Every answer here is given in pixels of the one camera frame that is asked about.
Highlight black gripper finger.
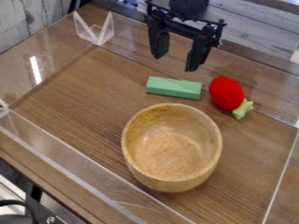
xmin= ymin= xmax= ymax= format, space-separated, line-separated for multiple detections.
xmin=149 ymin=17 xmax=170 ymax=59
xmin=186 ymin=35 xmax=211 ymax=72

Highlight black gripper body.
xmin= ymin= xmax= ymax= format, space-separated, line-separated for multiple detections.
xmin=146 ymin=0 xmax=227 ymax=47

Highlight red plush strawberry toy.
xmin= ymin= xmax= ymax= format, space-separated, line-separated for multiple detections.
xmin=210 ymin=76 xmax=254 ymax=120

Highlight green rectangular block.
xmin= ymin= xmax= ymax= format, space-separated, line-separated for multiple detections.
xmin=146 ymin=76 xmax=202 ymax=100

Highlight wooden bowl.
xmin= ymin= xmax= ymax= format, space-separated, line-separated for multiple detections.
xmin=122 ymin=103 xmax=223 ymax=193

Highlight clear acrylic tray walls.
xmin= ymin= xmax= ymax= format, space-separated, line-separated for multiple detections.
xmin=0 ymin=7 xmax=299 ymax=224

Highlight black cable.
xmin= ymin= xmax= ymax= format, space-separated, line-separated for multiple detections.
xmin=0 ymin=199 xmax=34 ymax=224

